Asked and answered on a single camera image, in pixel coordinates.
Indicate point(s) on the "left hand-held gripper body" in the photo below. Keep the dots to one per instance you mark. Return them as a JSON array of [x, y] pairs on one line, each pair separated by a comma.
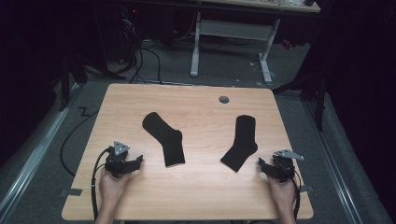
[[116, 165]]

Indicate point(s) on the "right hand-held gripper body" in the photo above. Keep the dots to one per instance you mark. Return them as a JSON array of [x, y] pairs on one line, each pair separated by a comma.
[[285, 166]]

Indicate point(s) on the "black sock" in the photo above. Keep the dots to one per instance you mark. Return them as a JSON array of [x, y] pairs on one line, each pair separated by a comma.
[[166, 140], [243, 144]]

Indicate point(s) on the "person's left hand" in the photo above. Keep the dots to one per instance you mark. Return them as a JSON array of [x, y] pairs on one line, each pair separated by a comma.
[[112, 188]]

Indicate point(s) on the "person's right hand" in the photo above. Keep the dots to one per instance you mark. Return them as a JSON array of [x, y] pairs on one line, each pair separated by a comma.
[[284, 194]]

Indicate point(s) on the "grey tape piece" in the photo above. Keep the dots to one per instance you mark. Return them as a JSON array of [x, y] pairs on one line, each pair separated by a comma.
[[71, 192], [307, 188]]

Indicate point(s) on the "grey round table grommet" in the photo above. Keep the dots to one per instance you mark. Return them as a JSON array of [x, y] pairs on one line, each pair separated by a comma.
[[223, 99]]

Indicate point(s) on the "black metal stand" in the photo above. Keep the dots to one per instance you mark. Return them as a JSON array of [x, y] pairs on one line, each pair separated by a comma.
[[67, 81], [314, 90]]

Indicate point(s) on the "small red object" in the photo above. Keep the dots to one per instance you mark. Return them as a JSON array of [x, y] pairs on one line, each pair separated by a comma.
[[287, 44]]

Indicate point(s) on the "dark computer tower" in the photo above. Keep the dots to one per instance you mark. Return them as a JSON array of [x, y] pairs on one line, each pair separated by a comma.
[[127, 31]]

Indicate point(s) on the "white-legged wooden desk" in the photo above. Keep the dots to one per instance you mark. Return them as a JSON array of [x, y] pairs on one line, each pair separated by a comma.
[[233, 29]]

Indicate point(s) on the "metal floor rail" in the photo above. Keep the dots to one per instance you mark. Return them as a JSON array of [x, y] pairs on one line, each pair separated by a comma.
[[333, 161], [28, 165]]

